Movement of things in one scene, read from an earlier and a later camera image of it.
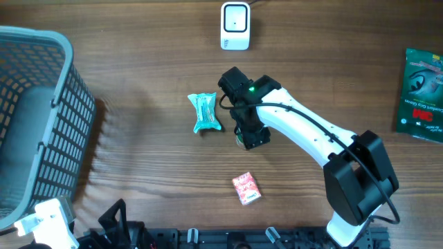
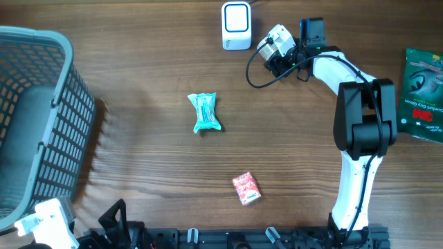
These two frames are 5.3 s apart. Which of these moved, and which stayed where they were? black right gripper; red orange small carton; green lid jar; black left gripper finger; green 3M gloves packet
Moved: green lid jar; black right gripper
Stayed: red orange small carton; black left gripper finger; green 3M gloves packet
